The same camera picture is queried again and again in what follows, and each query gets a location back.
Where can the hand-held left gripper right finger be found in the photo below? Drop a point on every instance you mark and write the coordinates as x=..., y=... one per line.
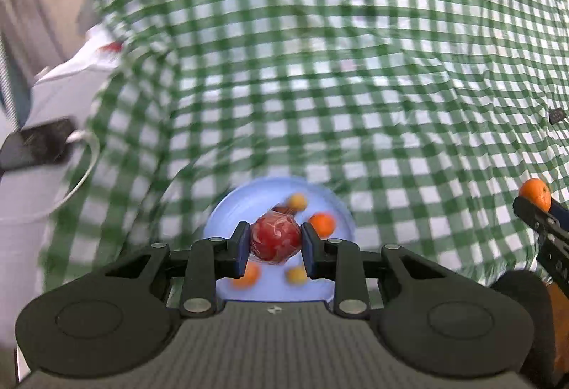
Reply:
x=306, y=251

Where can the white side table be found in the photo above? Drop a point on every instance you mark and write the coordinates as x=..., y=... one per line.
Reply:
x=58, y=95

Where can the grey striped curtain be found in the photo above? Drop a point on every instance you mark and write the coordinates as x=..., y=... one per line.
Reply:
x=26, y=6

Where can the black phone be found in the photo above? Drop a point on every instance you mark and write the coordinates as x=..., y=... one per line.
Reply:
x=35, y=144

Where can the yellow fruit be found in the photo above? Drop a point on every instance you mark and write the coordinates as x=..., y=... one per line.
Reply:
x=295, y=275
x=297, y=202

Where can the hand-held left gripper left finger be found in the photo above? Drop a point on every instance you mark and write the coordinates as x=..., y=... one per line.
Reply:
x=243, y=246

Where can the person's dark clothing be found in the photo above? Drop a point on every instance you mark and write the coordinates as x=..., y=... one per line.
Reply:
x=520, y=300

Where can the small dark object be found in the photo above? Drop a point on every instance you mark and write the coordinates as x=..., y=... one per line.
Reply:
x=558, y=115

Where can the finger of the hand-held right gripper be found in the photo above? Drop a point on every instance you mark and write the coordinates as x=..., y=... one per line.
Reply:
x=559, y=208
x=531, y=213

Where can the red fruit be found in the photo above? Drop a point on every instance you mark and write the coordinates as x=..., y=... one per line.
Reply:
x=275, y=238

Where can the orange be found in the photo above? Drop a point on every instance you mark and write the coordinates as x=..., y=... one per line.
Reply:
x=323, y=225
x=246, y=275
x=535, y=191

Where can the light blue plate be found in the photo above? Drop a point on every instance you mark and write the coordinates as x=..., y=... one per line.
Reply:
x=231, y=215

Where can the green checked cloth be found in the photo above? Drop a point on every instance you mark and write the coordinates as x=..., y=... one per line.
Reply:
x=311, y=60

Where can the white cloth with red print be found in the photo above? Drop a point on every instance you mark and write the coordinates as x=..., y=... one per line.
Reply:
x=95, y=55

